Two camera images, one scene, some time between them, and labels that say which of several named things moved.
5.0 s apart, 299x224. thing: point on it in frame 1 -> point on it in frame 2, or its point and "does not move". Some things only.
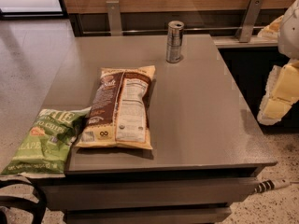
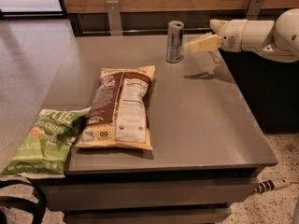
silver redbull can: (174, 40) does not move
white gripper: (290, 33) -> (230, 35)
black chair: (38, 209) does not move
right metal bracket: (249, 21) does not move
